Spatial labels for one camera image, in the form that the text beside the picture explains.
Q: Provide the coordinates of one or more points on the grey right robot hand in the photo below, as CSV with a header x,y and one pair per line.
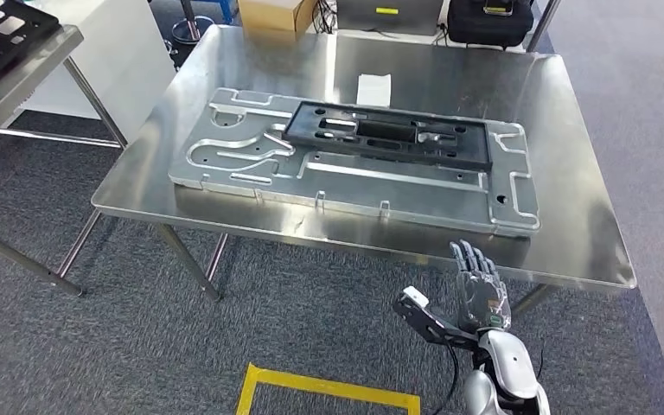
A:
x,y
481,298

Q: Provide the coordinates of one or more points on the black plastic plate frame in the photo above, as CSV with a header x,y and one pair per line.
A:
x,y
0,57
400,114

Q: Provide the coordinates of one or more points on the stainless steel workbench table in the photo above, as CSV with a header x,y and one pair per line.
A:
x,y
423,63

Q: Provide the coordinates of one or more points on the grey machined metal plate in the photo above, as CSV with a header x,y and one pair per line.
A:
x,y
366,183

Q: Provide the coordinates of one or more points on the yellow floor tape square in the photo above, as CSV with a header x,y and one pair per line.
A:
x,y
320,385

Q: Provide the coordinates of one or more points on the white paper sheet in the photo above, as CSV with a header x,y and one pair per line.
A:
x,y
374,90

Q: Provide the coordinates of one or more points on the black bag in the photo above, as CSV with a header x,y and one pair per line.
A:
x,y
486,28

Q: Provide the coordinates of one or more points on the steel pole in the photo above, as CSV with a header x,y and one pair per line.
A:
x,y
541,28

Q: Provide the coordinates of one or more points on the grey case with yellow label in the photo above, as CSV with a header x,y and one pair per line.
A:
x,y
366,20

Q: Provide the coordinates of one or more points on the brown cardboard box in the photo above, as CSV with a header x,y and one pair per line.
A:
x,y
275,14

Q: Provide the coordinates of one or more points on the black round bin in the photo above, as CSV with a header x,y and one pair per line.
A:
x,y
191,34

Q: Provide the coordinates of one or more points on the stainless steel side table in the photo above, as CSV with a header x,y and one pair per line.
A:
x,y
22,74

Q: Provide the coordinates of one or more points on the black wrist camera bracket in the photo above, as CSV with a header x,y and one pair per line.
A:
x,y
429,326

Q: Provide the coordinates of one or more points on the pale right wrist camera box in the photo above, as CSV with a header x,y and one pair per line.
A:
x,y
416,298

